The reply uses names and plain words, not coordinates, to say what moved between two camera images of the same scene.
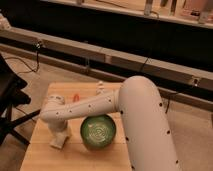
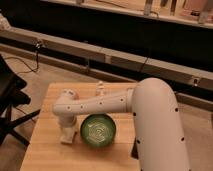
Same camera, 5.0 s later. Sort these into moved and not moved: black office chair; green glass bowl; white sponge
Moved: white sponge
Not moved: black office chair; green glass bowl
